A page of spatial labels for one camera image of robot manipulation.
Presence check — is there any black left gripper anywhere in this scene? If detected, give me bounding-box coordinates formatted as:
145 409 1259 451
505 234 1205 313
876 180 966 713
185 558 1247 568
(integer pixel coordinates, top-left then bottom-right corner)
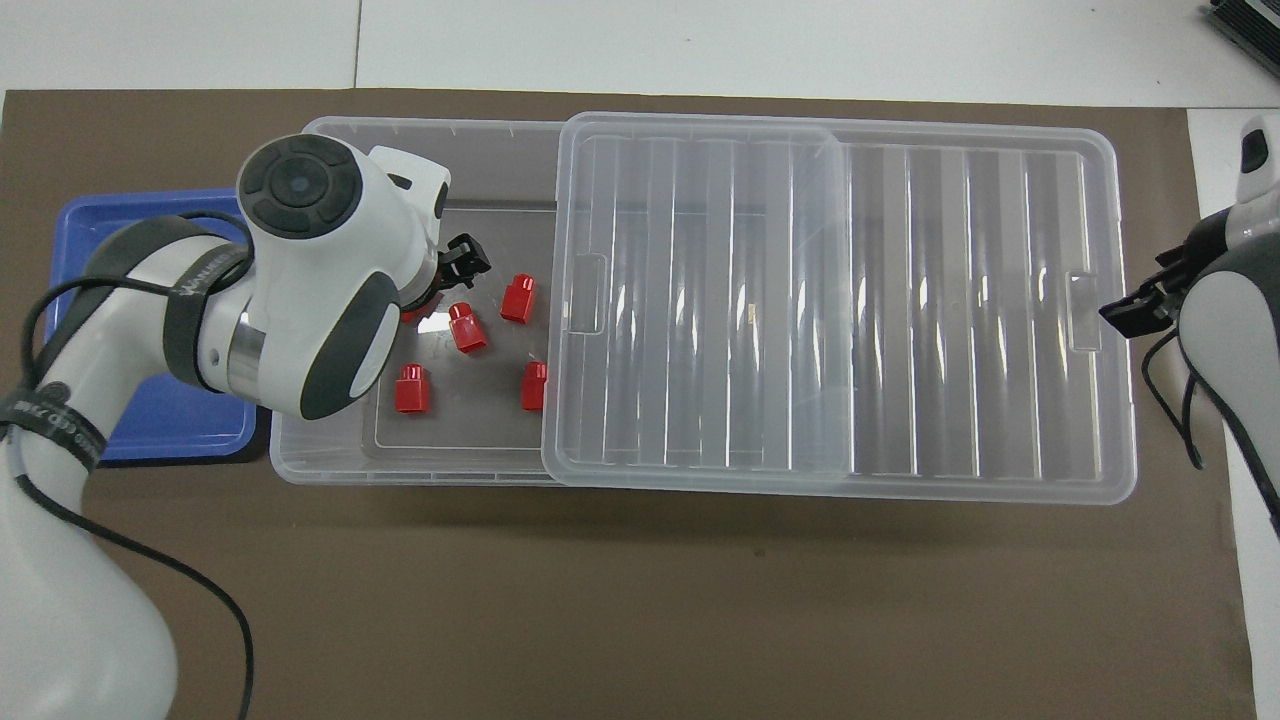
403 233 493 314

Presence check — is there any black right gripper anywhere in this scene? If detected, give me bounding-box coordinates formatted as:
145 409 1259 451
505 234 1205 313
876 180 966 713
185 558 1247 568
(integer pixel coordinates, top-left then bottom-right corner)
1098 215 1237 340

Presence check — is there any clear ribbed box lid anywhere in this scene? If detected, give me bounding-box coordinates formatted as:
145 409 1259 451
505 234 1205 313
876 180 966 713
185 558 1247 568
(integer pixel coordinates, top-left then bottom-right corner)
541 112 1139 506

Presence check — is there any clear plastic storage box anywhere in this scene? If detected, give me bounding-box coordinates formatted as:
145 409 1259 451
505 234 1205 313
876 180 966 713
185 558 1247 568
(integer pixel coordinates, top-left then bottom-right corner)
268 115 879 488

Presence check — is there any black finned electronics box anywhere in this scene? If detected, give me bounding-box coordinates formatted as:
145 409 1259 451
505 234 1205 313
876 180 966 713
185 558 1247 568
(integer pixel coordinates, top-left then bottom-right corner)
1205 0 1280 53

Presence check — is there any blue plastic tray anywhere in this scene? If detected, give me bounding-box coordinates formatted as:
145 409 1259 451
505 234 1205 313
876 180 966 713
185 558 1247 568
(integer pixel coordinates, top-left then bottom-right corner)
45 188 259 463

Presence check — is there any brown table mat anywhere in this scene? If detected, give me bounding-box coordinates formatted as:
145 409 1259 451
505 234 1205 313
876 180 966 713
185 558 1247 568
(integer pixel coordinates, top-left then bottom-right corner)
0 88 1259 720

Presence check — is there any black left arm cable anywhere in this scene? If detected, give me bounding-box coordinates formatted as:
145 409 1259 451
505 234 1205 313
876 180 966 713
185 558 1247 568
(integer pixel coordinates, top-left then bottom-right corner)
15 210 256 720

